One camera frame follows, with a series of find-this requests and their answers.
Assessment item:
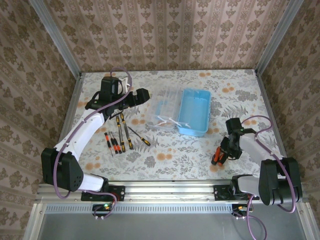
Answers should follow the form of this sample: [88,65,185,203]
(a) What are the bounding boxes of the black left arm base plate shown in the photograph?
[80,185,126,202]

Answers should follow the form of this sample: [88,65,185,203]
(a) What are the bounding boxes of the blue plastic tool box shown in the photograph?
[145,87,213,138]

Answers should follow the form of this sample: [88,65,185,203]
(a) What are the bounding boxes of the aluminium frame post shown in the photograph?
[254,0,300,75]
[26,0,84,77]

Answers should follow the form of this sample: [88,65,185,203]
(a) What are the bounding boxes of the grey metal panel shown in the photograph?
[37,202,310,240]

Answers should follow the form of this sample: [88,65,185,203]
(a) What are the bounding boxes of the left black control board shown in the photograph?
[91,203,114,218]

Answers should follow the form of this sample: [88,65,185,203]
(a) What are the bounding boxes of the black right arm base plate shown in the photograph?
[213,184,260,201]

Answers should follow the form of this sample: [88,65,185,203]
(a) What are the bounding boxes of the aluminium table side rail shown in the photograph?
[46,72,85,185]
[253,69,296,183]

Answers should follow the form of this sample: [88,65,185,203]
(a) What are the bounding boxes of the aluminium lower frame bar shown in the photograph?
[294,201,320,240]
[22,202,47,240]

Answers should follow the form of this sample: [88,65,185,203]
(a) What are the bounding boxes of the slotted grey cable duct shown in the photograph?
[44,203,235,215]

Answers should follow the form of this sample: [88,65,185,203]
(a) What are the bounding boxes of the aluminium mounting rail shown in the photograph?
[34,181,308,204]

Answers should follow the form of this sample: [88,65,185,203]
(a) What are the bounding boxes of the right black control board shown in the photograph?
[231,203,252,218]

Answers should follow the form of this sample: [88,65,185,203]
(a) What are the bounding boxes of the black control board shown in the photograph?
[231,203,252,218]
[91,203,114,218]

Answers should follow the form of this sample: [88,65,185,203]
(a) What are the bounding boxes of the large orange black screwdriver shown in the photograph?
[216,153,227,167]

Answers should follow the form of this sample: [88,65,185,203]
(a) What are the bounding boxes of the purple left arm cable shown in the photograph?
[52,66,133,221]

